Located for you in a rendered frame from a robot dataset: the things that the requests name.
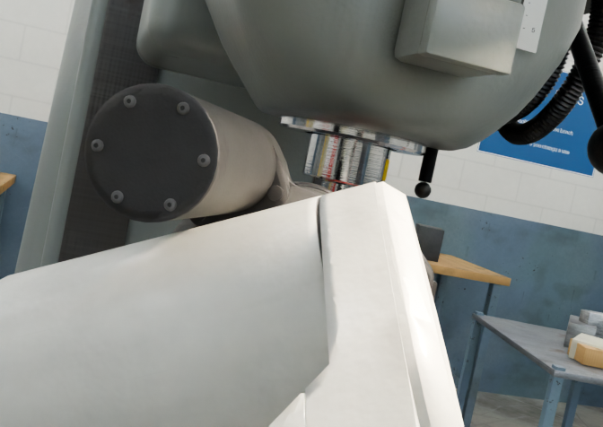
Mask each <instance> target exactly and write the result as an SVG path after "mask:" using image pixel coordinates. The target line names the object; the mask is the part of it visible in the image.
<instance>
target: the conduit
mask: <svg viewBox="0 0 603 427"><path fill-rule="evenodd" d="M590 1H591V4H590V16H589V18H590V19H589V20H588V22H589V23H588V24H587V25H588V28H586V30H587V33H588V36H589V38H590V43H591V45H592V47H593V50H594V53H595V55H596V58H597V60H598V63H600V62H601V60H600V59H601V58H602V57H603V56H602V54H603V0H590ZM570 54H571V53H570V48H569V49H568V51H567V53H566V55H565V56H564V59H563V61H562V62H561V64H560V65H559V66H558V67H557V68H556V69H555V71H554V72H553V73H552V75H551V76H550V77H549V79H548V80H547V81H546V83H545V84H544V85H543V87H542V88H541V89H540V90H539V92H538V93H537V95H536V96H535V97H534V98H533V99H532V100H531V101H530V102H529V103H528V104H527V105H526V107H525V108H524V109H523V110H522V111H521V112H520V113H519V114H518V115H517V116H515V117H514V118H513V119H511V120H510V121H509V122H507V123H506V124H505V125H504V126H502V127H501V128H499V129H498V131H499V133H500V135H501V136H502V137H503V138H504V139H505V140H507V141H508V142H510V143H512V144H517V145H527V144H533V143H535V142H536V141H539V140H540V139H542V138H543V137H545V136H546V135H548V134H549V133H551V132H552V131H553V130H554V129H555V128H556V127H557V126H559V124H561V123H562V121H564V119H565V118H566V117H567V115H569V114H570V112H571V111H572V109H573V108H574V107H575V105H576V104H577V103H578V100H580V97H581V96H583V95H582V93H583V92H585V91H584V89H583V86H582V83H581V79H580V76H579V74H578V71H577V68H576V65H575V63H574V65H572V69H570V73H568V76H566V77H565V78H566V80H564V83H562V84H561V86H562V87H560V88H559V90H558V91H557V92H556V94H555V95H554V97H553V98H552V99H551V100H550V101H549V102H548V103H547V104H546V106H545V107H544V108H543V109H542V110H541V111H540V112H539V113H538V114H537V115H536V116H534V117H533V118H532V119H531V120H529V121H527V122H525V123H522V124H520V123H519V122H518V120H520V119H522V118H524V117H526V116H527V115H529V113H531V112H533V110H535V109H536V108H537V107H539V104H542V101H543V100H545V98H546V97H548V96H547V94H549V93H551V90H553V89H554V88H553V86H555V83H556V82H558V78H559V77H561V75H560V74H561V73H562V72H563V69H564V68H565V67H564V65H565V64H567V63H566V60H567V59H569V57H568V56H569V55H570Z"/></svg>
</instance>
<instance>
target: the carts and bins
mask: <svg viewBox="0 0 603 427"><path fill-rule="evenodd" d="M472 318H473V321H472V326H471V329H470V333H469V338H468V345H467V349H466V353H465V357H464V361H463V365H462V370H461V373H460V378H459V385H458V389H457V398H458V401H459V409H460V412H461V415H462V411H463V407H464V403H465V399H466V394H467V391H468V383H469V379H470V375H471V371H472V367H473V362H474V359H475V355H476V348H477V343H478V339H479V335H480V331H481V326H482V325H483V326H484V327H486V328H488V329H489V330H490V331H492V332H493V333H494V334H496V335H497V336H499V337H500V338H501V339H502V340H503V341H505V342H506V343H508V344H509V345H511V346H512V347H514V348H515V349H516V350H518V351H519V352H520V353H522V354H524V355H525V356H526V357H528V358H529V359H530V360H532V361H533V362H534V363H535V364H537V365H538V366H539V367H541V368H542V369H544V370H545V371H547V372H548V373H550V376H549V380H548V384H547V388H546V395H545V399H544V403H543V407H542V411H541V415H540V419H539V423H538V427H553V423H554V419H555V412H556V408H557V405H558V400H559V396H560V393H561V388H562V385H563V381H564V379H571V380H572V384H571V387H570V391H569V396H568V399H567V403H566V407H565V411H564V418H563V422H562V426H561V427H572V424H573V420H574V416H575V412H576V408H577V405H578V400H579V396H580V393H581V385H582V382H586V383H590V384H595V385H600V386H603V313H602V312H597V311H592V310H586V309H581V313H580V316H579V317H577V316H574V315H570V318H569V323H568V327H567V330H566V331H564V330H560V329H555V328H551V327H542V326H537V325H532V324H528V323H523V322H519V321H514V320H509V319H504V318H496V317H491V316H487V315H485V313H483V312H480V311H475V313H473V315H472Z"/></svg>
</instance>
